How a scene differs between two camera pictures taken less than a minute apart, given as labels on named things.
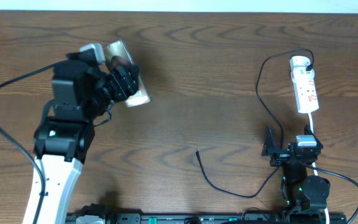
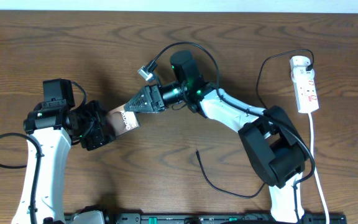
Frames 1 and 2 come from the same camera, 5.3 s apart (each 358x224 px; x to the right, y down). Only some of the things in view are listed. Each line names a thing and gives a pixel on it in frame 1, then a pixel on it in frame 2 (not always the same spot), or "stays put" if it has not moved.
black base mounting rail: [248, 218] stays put
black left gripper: [120, 86] to [96, 130]
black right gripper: [280, 156] to [154, 104]
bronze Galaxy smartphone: [119, 48] to [121, 121]
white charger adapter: [298, 65] stays put
